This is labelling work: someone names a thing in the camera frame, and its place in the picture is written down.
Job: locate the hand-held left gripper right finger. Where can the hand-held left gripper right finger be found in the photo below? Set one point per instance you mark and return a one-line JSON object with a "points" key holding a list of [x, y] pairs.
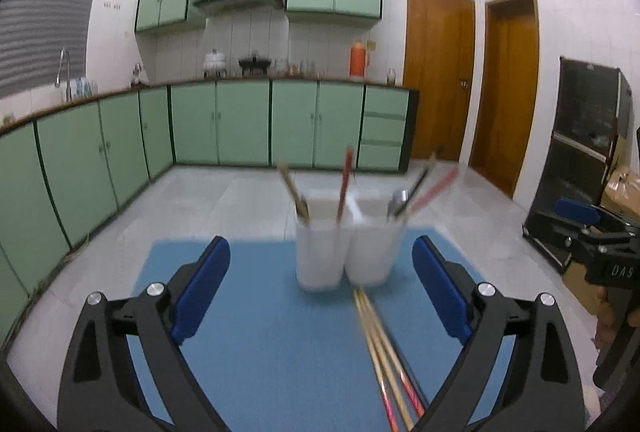
{"points": [[442, 292]]}

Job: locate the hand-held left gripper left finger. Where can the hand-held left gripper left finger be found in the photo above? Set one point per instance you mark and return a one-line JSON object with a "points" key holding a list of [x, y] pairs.
{"points": [[200, 292]]}

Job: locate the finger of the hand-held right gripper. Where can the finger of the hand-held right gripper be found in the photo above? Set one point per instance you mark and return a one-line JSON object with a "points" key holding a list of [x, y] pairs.
{"points": [[585, 242], [577, 211]]}

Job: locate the plain bamboo chopstick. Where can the plain bamboo chopstick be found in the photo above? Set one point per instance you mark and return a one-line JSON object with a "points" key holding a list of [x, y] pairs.
{"points": [[386, 362]]}

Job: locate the red-ended bamboo chopstick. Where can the red-ended bamboo chopstick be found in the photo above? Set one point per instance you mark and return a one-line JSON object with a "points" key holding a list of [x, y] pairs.
{"points": [[344, 184], [437, 187], [382, 392], [412, 387]]}

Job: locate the metal spoon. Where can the metal spoon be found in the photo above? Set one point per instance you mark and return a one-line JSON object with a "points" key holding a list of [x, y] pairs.
{"points": [[416, 189], [397, 202]]}

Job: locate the white two-compartment utensil holder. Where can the white two-compartment utensil holder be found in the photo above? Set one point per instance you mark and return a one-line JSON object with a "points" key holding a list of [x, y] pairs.
{"points": [[350, 252]]}

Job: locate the wooden spoon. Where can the wooden spoon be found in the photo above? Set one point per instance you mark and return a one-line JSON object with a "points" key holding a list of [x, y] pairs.
{"points": [[295, 197]]}

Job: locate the person's right hand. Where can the person's right hand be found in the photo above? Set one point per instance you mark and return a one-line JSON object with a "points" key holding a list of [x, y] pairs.
{"points": [[609, 317]]}

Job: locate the black glass-door cabinet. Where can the black glass-door cabinet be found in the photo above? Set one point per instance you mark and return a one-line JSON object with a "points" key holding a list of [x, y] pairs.
{"points": [[585, 122]]}

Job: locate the blue mat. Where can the blue mat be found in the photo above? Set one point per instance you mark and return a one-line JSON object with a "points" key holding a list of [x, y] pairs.
{"points": [[280, 337]]}

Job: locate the long green base cabinet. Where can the long green base cabinet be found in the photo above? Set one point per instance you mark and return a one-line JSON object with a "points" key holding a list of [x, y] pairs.
{"points": [[75, 162]]}

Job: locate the green base cabinet with drawers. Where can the green base cabinet with drawers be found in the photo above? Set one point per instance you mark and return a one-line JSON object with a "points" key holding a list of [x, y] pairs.
{"points": [[300, 122]]}

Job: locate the closed wooden door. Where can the closed wooden door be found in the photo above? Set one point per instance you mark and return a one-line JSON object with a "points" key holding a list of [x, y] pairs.
{"points": [[435, 72]]}

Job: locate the glass jar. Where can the glass jar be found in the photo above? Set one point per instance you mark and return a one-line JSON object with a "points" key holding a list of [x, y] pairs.
{"points": [[391, 76]]}

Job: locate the black wok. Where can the black wok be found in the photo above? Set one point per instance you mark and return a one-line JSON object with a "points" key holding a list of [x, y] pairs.
{"points": [[255, 63]]}

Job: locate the metal kitchen faucet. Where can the metal kitchen faucet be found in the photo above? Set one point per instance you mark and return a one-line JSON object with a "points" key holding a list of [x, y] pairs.
{"points": [[65, 72]]}

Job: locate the black range hood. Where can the black range hood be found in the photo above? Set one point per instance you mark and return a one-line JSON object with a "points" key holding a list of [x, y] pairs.
{"points": [[240, 1]]}

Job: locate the grey window blind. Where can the grey window blind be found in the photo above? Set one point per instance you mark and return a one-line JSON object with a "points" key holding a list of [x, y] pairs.
{"points": [[50, 12]]}

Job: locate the wooden door in frame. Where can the wooden door in frame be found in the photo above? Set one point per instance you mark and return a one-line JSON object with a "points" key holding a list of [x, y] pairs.
{"points": [[510, 102]]}

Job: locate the wall socket row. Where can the wall socket row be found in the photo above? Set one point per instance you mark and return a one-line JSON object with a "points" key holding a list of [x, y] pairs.
{"points": [[112, 5]]}

